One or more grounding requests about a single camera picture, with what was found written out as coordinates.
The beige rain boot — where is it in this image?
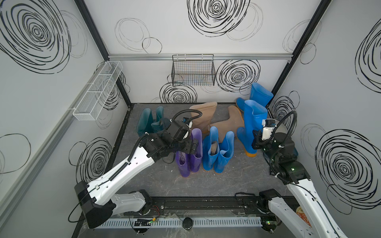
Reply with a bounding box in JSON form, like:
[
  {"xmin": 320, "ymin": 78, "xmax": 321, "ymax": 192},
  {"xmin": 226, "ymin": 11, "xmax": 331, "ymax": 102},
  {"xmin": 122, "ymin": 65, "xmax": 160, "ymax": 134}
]
[
  {"xmin": 208, "ymin": 106, "xmax": 244, "ymax": 143},
  {"xmin": 190, "ymin": 102, "xmax": 218, "ymax": 134}
]

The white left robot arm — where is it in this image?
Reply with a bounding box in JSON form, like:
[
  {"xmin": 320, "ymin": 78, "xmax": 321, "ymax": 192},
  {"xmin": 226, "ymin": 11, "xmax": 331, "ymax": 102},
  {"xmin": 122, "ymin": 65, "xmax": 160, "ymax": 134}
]
[{"xmin": 74, "ymin": 109, "xmax": 202, "ymax": 229}]

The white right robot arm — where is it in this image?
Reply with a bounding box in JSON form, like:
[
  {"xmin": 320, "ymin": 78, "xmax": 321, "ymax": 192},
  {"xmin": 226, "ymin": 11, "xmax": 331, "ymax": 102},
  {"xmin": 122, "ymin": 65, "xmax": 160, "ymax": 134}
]
[{"xmin": 252, "ymin": 111, "xmax": 346, "ymax": 238}]

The grey round plate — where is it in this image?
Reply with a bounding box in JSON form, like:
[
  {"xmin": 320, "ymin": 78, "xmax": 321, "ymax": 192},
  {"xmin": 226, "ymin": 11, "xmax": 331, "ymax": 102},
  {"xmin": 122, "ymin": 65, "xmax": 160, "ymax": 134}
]
[{"xmin": 275, "ymin": 123, "xmax": 288, "ymax": 134}]

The red round tin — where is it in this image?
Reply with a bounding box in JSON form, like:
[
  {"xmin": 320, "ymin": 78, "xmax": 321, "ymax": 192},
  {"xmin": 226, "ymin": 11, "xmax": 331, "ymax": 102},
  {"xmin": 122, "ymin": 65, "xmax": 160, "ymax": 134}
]
[{"xmin": 295, "ymin": 206, "xmax": 311, "ymax": 227}]

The white slotted cable duct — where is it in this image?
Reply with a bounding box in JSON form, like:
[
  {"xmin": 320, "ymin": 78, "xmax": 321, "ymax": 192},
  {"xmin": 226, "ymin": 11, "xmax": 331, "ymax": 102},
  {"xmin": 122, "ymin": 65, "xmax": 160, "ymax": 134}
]
[{"xmin": 98, "ymin": 217, "xmax": 263, "ymax": 229}]

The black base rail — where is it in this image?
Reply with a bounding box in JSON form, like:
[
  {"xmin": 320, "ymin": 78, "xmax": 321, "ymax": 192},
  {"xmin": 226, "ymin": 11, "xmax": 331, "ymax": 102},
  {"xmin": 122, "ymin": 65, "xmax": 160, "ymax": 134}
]
[{"xmin": 86, "ymin": 194, "xmax": 301, "ymax": 215}]

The purple rain boot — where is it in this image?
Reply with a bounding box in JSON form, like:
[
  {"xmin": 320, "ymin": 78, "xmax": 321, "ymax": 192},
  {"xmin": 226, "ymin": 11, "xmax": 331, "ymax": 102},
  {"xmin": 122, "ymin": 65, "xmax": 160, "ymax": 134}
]
[
  {"xmin": 175, "ymin": 151, "xmax": 191, "ymax": 178},
  {"xmin": 190, "ymin": 128, "xmax": 203, "ymax": 173}
]

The blue rain boot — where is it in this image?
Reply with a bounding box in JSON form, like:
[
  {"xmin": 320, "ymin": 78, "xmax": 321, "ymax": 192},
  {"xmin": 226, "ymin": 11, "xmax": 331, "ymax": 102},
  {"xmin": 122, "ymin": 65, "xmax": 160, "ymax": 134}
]
[
  {"xmin": 214, "ymin": 131, "xmax": 235, "ymax": 174},
  {"xmin": 237, "ymin": 100, "xmax": 268, "ymax": 157},
  {"xmin": 236, "ymin": 82, "xmax": 274, "ymax": 112},
  {"xmin": 202, "ymin": 127, "xmax": 220, "ymax": 171}
]

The dark green rain boot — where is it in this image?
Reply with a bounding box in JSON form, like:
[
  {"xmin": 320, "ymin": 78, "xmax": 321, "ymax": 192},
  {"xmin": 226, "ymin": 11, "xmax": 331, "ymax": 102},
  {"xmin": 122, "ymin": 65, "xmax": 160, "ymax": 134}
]
[
  {"xmin": 136, "ymin": 108, "xmax": 154, "ymax": 136},
  {"xmin": 151, "ymin": 106, "xmax": 171, "ymax": 132}
]

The black wire basket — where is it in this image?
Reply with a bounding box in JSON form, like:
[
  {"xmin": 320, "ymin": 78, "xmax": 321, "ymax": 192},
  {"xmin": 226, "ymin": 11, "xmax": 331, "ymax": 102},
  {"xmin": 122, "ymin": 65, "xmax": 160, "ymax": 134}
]
[{"xmin": 171, "ymin": 54, "xmax": 216, "ymax": 86}]

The black round knob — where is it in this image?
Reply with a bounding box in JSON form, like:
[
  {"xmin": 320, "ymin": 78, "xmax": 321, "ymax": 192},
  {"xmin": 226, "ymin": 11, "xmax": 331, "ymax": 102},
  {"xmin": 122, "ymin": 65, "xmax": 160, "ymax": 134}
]
[{"xmin": 182, "ymin": 217, "xmax": 193, "ymax": 231}]

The white wire basket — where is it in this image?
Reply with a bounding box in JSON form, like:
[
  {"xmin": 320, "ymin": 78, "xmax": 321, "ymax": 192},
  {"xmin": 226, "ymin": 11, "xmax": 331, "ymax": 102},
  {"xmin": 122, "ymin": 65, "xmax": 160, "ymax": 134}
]
[{"xmin": 72, "ymin": 61, "xmax": 123, "ymax": 121}]

